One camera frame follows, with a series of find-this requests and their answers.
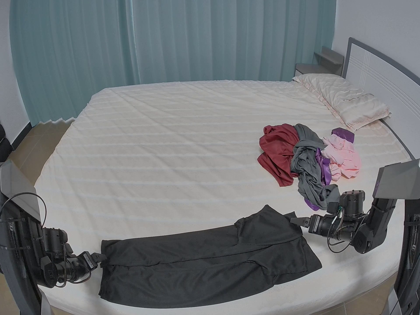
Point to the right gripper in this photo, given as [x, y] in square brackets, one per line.
[316, 224]

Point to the blue-green curtain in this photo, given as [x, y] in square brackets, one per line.
[75, 44]
[229, 28]

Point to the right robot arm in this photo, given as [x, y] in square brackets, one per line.
[397, 179]

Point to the purple garment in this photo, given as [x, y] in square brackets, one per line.
[323, 166]

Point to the grey garment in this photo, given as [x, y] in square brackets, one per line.
[306, 162]

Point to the black T-shirt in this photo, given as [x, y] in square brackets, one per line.
[197, 267]

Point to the cream pillow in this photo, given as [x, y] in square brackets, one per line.
[344, 100]

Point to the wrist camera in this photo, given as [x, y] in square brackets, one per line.
[69, 249]
[333, 210]

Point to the red garment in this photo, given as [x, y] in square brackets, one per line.
[275, 146]

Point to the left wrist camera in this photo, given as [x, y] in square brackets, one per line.
[69, 249]

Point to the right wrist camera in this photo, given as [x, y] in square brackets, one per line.
[333, 210]

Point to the grey bedside table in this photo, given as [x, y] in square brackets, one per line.
[318, 66]

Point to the pink garment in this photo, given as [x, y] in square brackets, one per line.
[344, 159]

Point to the bed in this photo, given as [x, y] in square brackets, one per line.
[164, 143]

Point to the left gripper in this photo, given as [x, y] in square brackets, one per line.
[87, 259]

